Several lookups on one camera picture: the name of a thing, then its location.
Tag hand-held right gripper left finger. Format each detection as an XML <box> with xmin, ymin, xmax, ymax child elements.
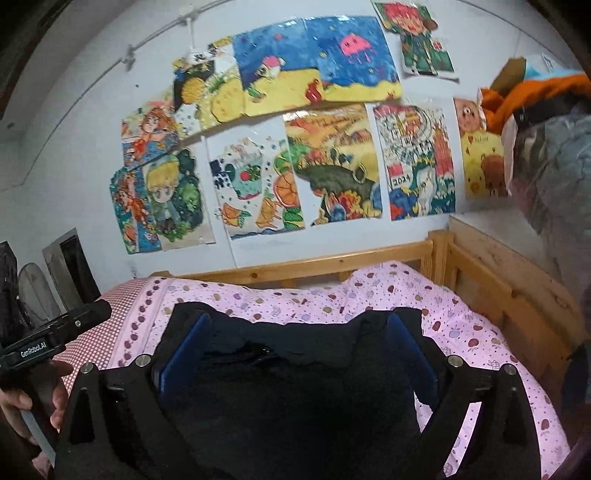
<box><xmin>55</xmin><ymin>311</ymin><xmax>213</xmax><ymax>480</ymax></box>

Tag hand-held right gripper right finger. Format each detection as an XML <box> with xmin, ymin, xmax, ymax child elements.
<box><xmin>387</xmin><ymin>310</ymin><xmax>541</xmax><ymax>480</ymax></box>

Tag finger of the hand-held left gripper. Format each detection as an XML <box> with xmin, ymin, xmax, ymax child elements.
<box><xmin>58</xmin><ymin>299</ymin><xmax>112</xmax><ymax>344</ymax></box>

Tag black jacket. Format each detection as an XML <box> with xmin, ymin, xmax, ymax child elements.
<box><xmin>152</xmin><ymin>302</ymin><xmax>444</xmax><ymax>480</ymax></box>

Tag clear bag of clothes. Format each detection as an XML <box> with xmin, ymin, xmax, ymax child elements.
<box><xmin>501</xmin><ymin>106</ymin><xmax>591</xmax><ymax>296</ymax></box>

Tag person's left hand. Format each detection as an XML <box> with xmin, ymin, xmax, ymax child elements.
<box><xmin>0</xmin><ymin>361</ymin><xmax>74</xmax><ymax>432</ymax></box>

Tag red checked pillow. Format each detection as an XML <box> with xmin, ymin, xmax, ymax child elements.
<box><xmin>51</xmin><ymin>277</ymin><xmax>162</xmax><ymax>393</ymax></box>

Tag dark doorway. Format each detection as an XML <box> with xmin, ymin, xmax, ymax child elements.
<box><xmin>42</xmin><ymin>228</ymin><xmax>100</xmax><ymax>312</ymax></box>

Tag standing fan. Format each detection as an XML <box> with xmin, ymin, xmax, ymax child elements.
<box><xmin>18</xmin><ymin>263</ymin><xmax>61</xmax><ymax>324</ymax></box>

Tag dark storage shelf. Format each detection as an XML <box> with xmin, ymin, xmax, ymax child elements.
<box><xmin>0</xmin><ymin>240</ymin><xmax>21</xmax><ymax>344</ymax></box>

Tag pink apple-print quilt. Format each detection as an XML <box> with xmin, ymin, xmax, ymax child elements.
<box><xmin>99</xmin><ymin>261</ymin><xmax>573</xmax><ymax>480</ymax></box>

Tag swimming girl drawing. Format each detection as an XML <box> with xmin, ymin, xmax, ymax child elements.
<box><xmin>109</xmin><ymin>164</ymin><xmax>162</xmax><ymax>254</ymax></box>

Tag blond-haired figure drawing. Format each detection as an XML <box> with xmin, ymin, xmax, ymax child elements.
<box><xmin>139</xmin><ymin>148</ymin><xmax>216</xmax><ymax>252</ymax></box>

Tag fruit drink drawing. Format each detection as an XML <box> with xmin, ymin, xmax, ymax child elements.
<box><xmin>206</xmin><ymin>131</ymin><xmax>306</xmax><ymax>240</ymax></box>

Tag town and dragon drawing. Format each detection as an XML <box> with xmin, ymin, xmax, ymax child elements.
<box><xmin>373</xmin><ymin>102</ymin><xmax>458</xmax><ymax>221</ymax></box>

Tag orange-dress girl drawing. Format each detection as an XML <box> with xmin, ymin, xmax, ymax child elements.
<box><xmin>121</xmin><ymin>88</ymin><xmax>185</xmax><ymax>167</ymax></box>

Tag sunflower landscape painting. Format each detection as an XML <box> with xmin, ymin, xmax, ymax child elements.
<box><xmin>284</xmin><ymin>104</ymin><xmax>383</xmax><ymax>227</ymax></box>

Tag yellow bear drawing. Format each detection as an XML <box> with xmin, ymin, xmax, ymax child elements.
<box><xmin>453</xmin><ymin>96</ymin><xmax>511</xmax><ymax>200</ymax></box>

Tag black and yellow collage drawing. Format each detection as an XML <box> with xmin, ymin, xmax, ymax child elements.
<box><xmin>173</xmin><ymin>37</ymin><xmax>245</xmax><ymax>132</ymax></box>

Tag orange cloth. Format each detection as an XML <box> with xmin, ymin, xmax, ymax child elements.
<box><xmin>480</xmin><ymin>74</ymin><xmax>591</xmax><ymax>134</ymax></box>

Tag blue sea fish painting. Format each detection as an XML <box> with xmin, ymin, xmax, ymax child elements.
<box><xmin>232</xmin><ymin>18</ymin><xmax>324</xmax><ymax>118</ymax></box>

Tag pink jellyfish painting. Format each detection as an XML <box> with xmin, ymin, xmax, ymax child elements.
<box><xmin>302</xmin><ymin>16</ymin><xmax>403</xmax><ymax>102</ymax></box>

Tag red-haired figure drawing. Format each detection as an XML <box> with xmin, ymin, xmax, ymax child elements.
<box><xmin>373</xmin><ymin>0</ymin><xmax>455</xmax><ymax>79</ymax></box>

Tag wooden bed frame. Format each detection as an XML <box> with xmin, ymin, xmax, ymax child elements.
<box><xmin>150</xmin><ymin>215</ymin><xmax>587</xmax><ymax>384</ymax></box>

